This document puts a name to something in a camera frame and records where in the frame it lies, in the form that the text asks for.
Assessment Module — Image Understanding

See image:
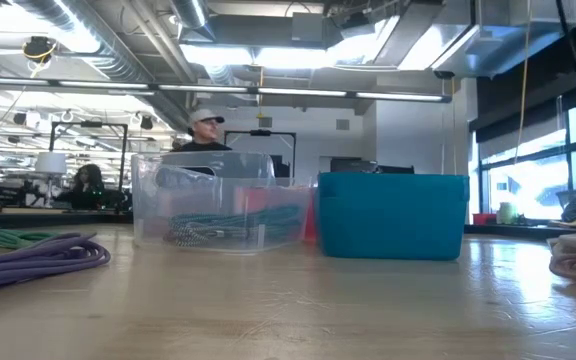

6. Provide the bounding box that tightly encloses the round silver air duct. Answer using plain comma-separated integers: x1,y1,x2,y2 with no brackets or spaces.
169,0,210,30

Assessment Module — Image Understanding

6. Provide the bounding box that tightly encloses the black ceiling cord reel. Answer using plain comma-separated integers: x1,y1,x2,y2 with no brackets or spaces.
21,35,59,65

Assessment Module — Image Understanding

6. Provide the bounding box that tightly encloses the low black frame stand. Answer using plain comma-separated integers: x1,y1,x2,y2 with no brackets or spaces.
223,129,298,179

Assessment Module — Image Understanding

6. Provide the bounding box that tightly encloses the white shade table lamp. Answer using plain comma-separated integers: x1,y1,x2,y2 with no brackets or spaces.
34,151,68,209

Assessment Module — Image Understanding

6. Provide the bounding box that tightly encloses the teal plastic bin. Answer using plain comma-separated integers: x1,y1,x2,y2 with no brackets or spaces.
316,171,471,262

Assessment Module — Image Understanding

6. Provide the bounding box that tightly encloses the green braided cable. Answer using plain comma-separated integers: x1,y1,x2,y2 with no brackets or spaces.
0,224,62,250

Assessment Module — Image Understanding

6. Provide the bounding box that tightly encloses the green cup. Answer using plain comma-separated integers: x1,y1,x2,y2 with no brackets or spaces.
497,201,517,226

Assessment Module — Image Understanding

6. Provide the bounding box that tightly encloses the long ceiling light bar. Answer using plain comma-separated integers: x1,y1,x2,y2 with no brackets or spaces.
0,74,453,104

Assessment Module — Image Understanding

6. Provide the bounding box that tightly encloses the teal braided cable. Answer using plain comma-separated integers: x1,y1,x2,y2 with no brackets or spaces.
169,206,303,242

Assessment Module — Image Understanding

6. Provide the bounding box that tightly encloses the yellow hanging cord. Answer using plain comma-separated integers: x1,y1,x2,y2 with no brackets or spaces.
512,0,533,166

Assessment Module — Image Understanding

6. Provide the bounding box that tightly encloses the tall black frame stand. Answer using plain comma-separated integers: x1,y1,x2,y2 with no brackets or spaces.
49,121,129,194

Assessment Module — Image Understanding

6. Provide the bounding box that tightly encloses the person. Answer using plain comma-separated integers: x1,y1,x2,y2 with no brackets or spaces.
169,108,235,154
57,163,108,211

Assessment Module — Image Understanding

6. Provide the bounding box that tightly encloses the grey white braided cable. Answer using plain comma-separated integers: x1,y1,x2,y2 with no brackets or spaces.
165,224,219,248

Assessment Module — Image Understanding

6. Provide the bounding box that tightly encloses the clear plastic bin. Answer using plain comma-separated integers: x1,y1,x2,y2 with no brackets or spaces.
130,150,316,253

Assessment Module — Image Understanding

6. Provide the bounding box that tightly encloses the purple braided cable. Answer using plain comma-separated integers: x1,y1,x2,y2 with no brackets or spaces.
0,231,112,296

